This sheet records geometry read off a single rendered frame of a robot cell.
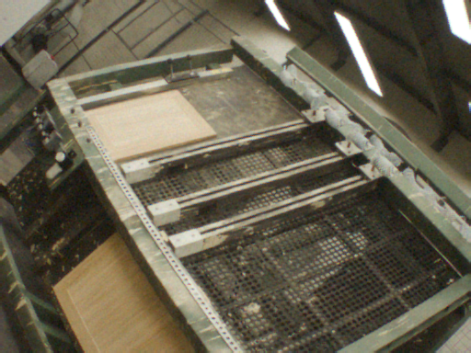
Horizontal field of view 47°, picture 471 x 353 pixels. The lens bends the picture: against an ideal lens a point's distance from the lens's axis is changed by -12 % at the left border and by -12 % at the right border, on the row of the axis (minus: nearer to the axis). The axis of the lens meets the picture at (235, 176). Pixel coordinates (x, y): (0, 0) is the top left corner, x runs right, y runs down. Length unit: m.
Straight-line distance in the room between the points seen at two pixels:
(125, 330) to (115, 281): 0.25
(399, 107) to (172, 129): 6.24
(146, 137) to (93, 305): 0.87
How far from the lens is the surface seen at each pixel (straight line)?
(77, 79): 3.37
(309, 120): 3.10
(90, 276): 2.79
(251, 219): 2.51
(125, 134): 2.97
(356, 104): 3.70
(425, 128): 8.60
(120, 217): 2.48
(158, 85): 3.33
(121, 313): 2.62
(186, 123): 3.07
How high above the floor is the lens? 1.23
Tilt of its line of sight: 1 degrees up
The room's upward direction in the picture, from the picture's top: 50 degrees clockwise
